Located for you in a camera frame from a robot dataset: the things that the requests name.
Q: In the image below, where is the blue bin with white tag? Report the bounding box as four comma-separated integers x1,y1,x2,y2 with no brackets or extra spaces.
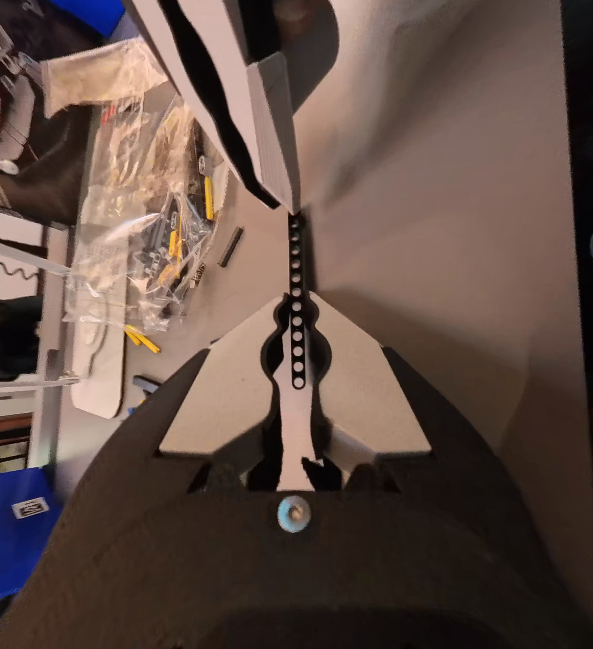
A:
0,465,65,605

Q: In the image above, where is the long yellow lego axle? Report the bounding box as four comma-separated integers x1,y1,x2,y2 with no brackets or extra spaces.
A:
131,329,162,354

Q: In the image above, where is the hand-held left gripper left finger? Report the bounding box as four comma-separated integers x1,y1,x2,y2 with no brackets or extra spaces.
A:
159,293,289,490

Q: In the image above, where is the white cardboard strip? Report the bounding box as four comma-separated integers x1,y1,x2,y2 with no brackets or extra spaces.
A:
70,323,126,420

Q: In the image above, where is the clear bag of yellow lego parts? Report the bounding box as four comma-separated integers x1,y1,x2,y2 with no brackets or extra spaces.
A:
63,96,229,333

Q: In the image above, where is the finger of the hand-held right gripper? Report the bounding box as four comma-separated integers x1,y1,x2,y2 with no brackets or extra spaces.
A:
124,0,282,210
210,0,300,214

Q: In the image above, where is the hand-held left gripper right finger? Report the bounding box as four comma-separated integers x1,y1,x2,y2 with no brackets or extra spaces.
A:
307,291,433,482

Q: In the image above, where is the dark printed lego box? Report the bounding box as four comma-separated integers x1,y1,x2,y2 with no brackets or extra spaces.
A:
0,0,97,231

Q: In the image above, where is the black lego beam with holes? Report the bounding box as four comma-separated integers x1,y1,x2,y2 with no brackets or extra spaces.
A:
287,213,311,392

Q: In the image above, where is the short black lego axle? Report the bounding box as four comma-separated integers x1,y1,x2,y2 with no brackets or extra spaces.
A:
217,227,244,268

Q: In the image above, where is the empty torn clear bag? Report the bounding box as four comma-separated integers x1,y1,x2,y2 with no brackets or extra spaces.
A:
42,40,171,118

